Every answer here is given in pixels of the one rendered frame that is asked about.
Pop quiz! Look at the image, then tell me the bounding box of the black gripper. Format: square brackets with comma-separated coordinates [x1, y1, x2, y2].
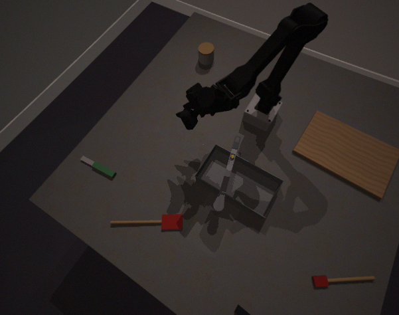
[176, 102, 217, 130]

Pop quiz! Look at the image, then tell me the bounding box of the brown wooden board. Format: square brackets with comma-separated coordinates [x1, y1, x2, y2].
[293, 110, 399, 199]

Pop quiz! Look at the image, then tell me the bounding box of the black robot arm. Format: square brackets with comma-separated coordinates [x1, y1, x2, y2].
[186, 3, 328, 115]

